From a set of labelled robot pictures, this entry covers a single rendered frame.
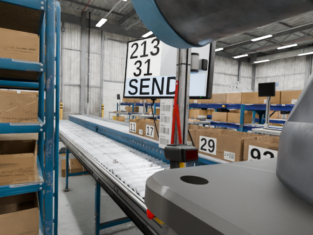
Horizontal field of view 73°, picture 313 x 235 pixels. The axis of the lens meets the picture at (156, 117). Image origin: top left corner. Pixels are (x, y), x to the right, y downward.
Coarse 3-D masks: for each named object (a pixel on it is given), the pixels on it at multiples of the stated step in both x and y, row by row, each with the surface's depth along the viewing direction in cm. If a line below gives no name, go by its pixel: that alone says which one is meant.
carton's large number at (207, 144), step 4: (200, 136) 153; (200, 140) 153; (204, 140) 149; (208, 140) 146; (212, 140) 143; (216, 140) 140; (200, 144) 153; (204, 144) 149; (208, 144) 146; (212, 144) 143; (200, 148) 153; (204, 148) 149; (208, 148) 146; (212, 148) 143; (208, 152) 146; (212, 152) 143
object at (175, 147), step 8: (168, 144) 74; (176, 144) 72; (184, 144) 71; (168, 152) 71; (176, 152) 68; (184, 152) 65; (192, 152) 66; (176, 160) 68; (184, 160) 65; (192, 160) 66
